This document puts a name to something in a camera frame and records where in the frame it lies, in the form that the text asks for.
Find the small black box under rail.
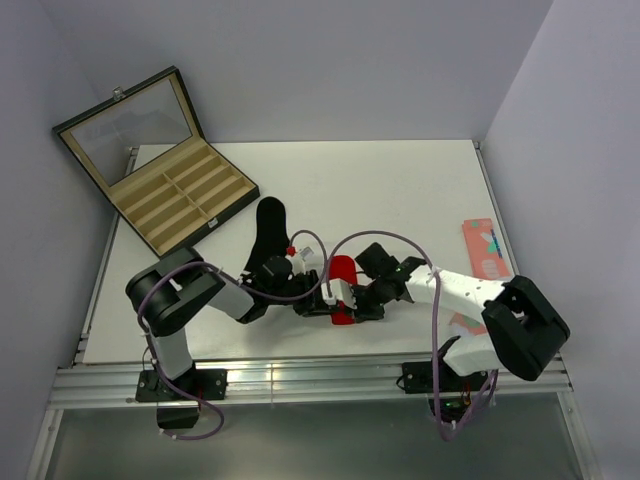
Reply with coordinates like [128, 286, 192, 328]
[156, 407, 200, 431]

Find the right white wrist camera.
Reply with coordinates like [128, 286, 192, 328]
[321, 279, 355, 309]

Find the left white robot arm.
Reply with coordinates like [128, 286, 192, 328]
[125, 243, 331, 399]

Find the red santa sock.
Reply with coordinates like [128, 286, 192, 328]
[322, 255, 357, 326]

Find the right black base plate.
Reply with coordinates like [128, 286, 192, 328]
[395, 361, 489, 394]

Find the black compartment display box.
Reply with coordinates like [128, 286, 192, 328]
[53, 66, 260, 257]

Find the pink patterned sock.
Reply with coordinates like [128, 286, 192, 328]
[449, 218, 513, 337]

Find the aluminium table frame rail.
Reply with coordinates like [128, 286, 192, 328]
[49, 352, 571, 409]

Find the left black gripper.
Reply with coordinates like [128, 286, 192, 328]
[266, 269, 339, 316]

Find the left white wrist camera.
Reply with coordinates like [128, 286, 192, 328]
[285, 245, 314, 275]

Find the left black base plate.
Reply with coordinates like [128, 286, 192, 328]
[135, 367, 227, 403]

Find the black striped sock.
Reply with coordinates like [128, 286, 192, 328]
[244, 196, 290, 272]

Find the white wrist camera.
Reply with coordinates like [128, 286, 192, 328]
[285, 245, 314, 275]
[321, 279, 355, 309]

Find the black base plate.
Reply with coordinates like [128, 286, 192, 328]
[395, 361, 489, 394]
[135, 367, 227, 403]

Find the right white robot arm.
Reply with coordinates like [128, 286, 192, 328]
[352, 242, 571, 390]

